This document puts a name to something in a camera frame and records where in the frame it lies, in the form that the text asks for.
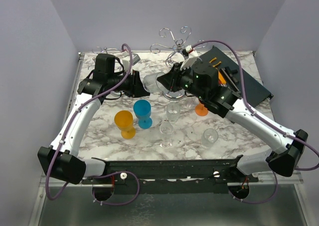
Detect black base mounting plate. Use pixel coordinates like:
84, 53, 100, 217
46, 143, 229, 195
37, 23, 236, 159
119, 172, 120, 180
82, 158, 258, 195

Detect yellow handled pliers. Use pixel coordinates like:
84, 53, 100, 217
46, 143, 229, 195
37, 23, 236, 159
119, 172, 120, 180
209, 57, 222, 68

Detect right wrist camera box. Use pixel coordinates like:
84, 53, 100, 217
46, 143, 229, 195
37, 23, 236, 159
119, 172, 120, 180
180, 45, 199, 70

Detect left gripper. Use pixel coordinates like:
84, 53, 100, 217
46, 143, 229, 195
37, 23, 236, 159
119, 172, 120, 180
108, 68, 150, 97

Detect yellow utility knife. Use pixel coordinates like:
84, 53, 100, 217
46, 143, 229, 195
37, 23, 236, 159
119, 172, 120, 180
218, 70, 227, 85

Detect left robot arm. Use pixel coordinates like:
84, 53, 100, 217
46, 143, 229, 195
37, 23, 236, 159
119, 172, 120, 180
37, 52, 150, 184

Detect aluminium rail frame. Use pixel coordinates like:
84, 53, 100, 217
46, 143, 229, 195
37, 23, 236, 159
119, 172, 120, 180
27, 51, 309, 226

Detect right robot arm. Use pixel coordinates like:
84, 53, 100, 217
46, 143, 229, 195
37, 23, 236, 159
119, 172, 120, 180
157, 62, 308, 182

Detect tall chrome glass rack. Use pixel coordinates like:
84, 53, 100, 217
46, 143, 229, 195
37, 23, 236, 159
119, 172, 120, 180
149, 26, 192, 101

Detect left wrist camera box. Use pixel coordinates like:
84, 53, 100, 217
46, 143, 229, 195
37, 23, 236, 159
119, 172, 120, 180
121, 51, 141, 69

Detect black metal tool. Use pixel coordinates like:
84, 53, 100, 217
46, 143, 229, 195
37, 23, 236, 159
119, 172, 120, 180
224, 66, 238, 78

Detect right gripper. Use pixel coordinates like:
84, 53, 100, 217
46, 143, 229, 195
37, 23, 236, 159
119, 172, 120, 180
157, 62, 207, 102

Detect orange plastic goblet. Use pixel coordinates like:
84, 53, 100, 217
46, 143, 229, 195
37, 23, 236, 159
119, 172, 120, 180
195, 100, 209, 116

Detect yellow plastic goblet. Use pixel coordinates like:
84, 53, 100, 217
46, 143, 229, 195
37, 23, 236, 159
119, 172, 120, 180
114, 110, 136, 139

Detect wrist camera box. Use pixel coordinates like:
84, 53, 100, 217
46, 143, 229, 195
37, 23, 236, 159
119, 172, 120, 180
121, 51, 141, 69
180, 45, 199, 70

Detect dark flat equipment box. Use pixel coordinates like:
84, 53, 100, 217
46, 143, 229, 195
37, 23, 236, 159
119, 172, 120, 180
200, 46, 273, 119

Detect tall clear flute glass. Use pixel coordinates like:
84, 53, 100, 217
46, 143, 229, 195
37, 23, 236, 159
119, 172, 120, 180
183, 96, 198, 110

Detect blue plastic goblet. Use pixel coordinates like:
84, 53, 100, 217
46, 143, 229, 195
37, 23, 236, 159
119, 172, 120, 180
133, 100, 153, 129

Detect clear wine glass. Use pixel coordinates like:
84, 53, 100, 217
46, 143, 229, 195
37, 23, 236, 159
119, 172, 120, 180
159, 122, 174, 149
143, 72, 166, 93
201, 128, 218, 149
166, 102, 180, 123

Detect clear wine glass front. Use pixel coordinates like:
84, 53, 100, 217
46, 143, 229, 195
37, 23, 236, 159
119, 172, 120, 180
159, 122, 174, 149

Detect small chrome glass rack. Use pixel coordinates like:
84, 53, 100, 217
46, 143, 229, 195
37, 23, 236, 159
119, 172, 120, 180
92, 50, 126, 102

